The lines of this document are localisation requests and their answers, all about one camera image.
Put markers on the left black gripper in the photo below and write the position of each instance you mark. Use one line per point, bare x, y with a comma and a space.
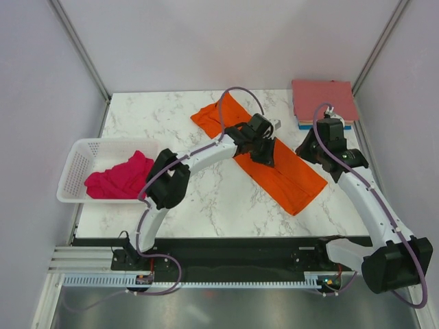
267, 157

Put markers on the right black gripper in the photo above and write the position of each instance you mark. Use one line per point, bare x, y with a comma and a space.
302, 150

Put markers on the orange t-shirt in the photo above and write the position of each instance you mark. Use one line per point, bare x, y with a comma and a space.
291, 183

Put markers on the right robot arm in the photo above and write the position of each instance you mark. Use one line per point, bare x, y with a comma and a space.
396, 258

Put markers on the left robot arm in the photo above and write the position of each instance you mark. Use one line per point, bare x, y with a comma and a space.
167, 183

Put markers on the folded peach t-shirt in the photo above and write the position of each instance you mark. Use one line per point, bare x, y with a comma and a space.
310, 122

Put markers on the folded pink t-shirt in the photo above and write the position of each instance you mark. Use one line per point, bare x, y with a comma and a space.
307, 95

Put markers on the magenta t-shirt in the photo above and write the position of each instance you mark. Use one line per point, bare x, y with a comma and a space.
122, 181

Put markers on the white plastic basket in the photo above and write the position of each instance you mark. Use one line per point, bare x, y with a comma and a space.
91, 155

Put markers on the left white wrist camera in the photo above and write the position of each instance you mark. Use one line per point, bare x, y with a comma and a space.
275, 124

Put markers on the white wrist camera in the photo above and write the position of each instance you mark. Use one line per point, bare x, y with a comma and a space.
330, 113
275, 124

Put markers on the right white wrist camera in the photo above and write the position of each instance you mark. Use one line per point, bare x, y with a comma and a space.
330, 113

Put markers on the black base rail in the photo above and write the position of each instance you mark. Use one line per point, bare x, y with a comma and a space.
229, 259

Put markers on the right aluminium frame post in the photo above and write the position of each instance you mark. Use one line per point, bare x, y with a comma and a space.
385, 35

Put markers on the aluminium frame post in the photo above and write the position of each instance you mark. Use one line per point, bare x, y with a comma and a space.
75, 39
385, 35

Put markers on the white slotted cable duct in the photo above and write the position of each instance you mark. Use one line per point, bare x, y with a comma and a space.
310, 280

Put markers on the left aluminium frame post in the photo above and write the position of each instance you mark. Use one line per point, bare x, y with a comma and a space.
75, 39

